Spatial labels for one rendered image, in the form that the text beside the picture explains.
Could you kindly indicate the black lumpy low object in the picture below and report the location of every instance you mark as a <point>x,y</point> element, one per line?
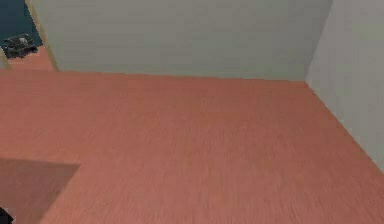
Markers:
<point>20,46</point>

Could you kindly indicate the black furniture corner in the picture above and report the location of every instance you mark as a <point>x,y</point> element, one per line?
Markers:
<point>4,217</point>

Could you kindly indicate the tan wooden door frame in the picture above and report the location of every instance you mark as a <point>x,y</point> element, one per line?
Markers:
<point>42,36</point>

